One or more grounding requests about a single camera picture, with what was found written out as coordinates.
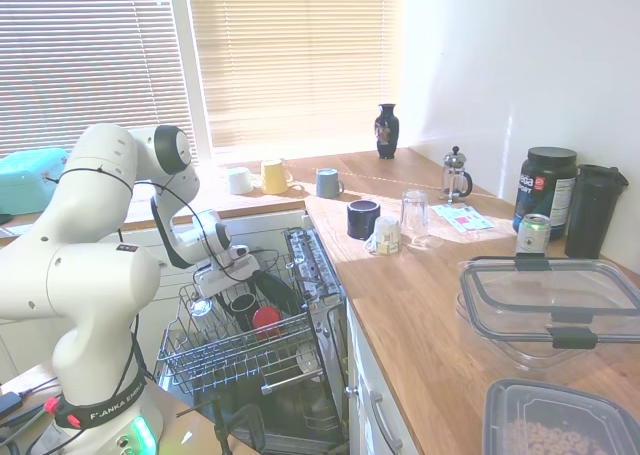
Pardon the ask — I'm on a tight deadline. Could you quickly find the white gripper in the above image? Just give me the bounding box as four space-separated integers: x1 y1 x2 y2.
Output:
193 254 260 323

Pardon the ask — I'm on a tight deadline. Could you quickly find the navy mug with pale rim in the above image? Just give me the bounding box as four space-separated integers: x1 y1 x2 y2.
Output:
228 293 262 333

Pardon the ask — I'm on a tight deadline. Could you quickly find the red mug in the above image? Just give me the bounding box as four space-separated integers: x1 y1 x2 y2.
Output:
251 305 283 341

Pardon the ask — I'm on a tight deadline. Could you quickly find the built-in dishwasher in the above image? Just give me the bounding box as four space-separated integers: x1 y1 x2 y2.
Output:
156 227 352 455

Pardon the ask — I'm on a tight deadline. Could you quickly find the grey-blue ribbed mug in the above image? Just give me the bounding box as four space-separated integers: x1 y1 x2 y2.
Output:
315 167 347 200

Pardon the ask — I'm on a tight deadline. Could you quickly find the navy mug with white print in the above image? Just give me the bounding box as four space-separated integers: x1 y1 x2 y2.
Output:
346 199 383 241

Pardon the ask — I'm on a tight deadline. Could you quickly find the clear glass with label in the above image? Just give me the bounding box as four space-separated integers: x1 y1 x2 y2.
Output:
189 296 218 322

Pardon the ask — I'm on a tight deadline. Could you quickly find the black plate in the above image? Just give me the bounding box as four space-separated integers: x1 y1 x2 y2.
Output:
251 269 304 314

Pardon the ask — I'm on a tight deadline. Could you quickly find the white cabinet below window counter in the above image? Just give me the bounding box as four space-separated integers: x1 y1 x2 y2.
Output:
119 207 308 296

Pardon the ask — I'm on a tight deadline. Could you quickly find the white ribbed cup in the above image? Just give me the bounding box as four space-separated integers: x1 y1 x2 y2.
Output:
225 166 257 195

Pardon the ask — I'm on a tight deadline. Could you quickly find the yellow ribbed cup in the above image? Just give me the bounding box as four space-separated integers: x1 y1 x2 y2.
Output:
259 158 294 196

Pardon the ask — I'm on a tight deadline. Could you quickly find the white cabinet with drawer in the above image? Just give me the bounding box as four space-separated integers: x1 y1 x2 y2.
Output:
344 302 419 455

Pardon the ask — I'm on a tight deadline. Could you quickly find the white cup with coloured print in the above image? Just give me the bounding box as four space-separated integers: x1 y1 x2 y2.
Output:
363 216 403 257

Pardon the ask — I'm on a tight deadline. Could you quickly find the clear glass tumbler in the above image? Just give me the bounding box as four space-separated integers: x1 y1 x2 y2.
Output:
399 189 432 247

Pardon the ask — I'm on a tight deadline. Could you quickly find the dark blue painted vase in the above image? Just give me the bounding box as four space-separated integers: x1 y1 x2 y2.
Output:
374 103 402 161

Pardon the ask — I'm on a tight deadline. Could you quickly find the teal plastic box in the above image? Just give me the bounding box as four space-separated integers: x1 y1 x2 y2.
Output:
0 147 69 217

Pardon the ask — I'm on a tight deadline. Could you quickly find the printed paper leaflet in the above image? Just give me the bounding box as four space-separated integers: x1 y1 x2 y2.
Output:
430 202 497 234

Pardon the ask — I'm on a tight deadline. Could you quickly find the small black adapter box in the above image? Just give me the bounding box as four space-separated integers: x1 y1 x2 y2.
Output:
0 391 24 417

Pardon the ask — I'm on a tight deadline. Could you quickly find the white venetian window blind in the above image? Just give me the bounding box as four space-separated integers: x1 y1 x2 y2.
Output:
0 0 199 162
184 0 404 149

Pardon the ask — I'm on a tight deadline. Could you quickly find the glass french press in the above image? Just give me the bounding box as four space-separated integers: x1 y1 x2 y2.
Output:
439 145 474 204

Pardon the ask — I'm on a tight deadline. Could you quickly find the clear container with clip lid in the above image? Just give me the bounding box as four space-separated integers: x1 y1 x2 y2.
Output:
454 294 640 375
459 256 640 334

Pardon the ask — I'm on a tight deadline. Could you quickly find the white and green drink can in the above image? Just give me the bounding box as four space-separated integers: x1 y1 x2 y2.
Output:
515 213 553 259

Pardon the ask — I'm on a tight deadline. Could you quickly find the grey container with cereal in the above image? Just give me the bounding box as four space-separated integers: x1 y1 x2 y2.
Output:
481 377 640 455

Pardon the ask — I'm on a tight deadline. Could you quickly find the black protein powder tub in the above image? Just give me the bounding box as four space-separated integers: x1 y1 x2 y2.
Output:
511 146 579 242

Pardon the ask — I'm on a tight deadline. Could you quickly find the black shaker bottle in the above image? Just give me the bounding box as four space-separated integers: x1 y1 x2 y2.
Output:
564 163 630 260

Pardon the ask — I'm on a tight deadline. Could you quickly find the white wire dishwasher rack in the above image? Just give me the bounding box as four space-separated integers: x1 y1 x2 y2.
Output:
156 252 327 397

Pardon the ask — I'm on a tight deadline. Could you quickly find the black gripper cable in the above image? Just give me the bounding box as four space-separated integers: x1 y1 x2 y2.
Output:
42 167 252 406

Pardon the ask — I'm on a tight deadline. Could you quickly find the metal drawer handle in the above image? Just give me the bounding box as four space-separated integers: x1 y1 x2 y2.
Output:
368 389 404 454

